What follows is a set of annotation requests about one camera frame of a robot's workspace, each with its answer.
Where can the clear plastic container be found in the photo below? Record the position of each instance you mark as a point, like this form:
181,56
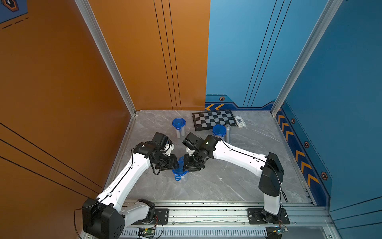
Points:
180,133
219,133
181,178

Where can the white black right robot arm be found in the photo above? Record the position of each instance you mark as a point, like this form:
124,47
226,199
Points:
267,167

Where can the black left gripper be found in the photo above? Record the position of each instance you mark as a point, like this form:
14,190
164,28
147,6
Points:
173,164

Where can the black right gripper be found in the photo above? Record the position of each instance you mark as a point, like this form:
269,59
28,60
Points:
187,166

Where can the black white checkerboard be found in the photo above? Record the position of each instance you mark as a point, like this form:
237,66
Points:
208,119

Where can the silver microphone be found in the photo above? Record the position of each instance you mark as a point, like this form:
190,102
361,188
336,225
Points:
228,133

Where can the clear plastic container back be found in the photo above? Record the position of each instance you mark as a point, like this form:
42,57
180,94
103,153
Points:
180,133

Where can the small white card box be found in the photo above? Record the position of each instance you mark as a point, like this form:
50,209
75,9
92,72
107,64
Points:
240,122

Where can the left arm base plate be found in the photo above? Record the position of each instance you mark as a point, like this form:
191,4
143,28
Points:
162,214

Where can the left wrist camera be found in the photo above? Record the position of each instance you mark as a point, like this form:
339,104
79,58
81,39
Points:
161,140

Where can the aluminium front rail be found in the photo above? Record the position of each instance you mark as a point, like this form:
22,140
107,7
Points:
236,215

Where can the circuit board right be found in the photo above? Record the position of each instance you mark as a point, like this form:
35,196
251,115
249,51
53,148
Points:
275,233

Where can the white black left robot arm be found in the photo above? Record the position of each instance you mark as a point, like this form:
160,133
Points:
104,217

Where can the green circuit board left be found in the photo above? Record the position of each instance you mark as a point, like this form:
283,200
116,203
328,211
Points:
146,233

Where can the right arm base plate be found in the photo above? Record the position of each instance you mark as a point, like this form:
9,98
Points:
259,216

